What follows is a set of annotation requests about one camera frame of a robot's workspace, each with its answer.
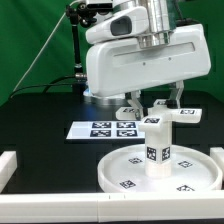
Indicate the white front fence bar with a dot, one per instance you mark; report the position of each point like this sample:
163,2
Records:
108,207

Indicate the white marker sheet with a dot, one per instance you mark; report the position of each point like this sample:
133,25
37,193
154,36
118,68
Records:
104,130

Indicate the white right fence block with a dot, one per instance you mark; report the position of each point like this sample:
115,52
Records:
217,154

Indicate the white fence block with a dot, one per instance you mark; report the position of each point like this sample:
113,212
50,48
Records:
8,165
217,154

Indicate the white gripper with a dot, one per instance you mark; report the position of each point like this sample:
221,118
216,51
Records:
122,66

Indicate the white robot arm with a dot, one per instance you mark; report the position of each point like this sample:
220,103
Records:
160,23

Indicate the black camera stand pole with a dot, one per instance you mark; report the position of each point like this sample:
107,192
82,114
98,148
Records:
80,15

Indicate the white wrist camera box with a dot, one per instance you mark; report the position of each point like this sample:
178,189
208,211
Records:
126,23

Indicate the white left fence block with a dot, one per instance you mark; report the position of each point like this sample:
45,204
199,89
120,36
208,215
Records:
8,165

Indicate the white cross-shaped table base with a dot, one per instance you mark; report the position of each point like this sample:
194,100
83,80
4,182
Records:
159,117

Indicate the white round table top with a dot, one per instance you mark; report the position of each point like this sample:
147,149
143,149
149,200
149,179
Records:
124,170

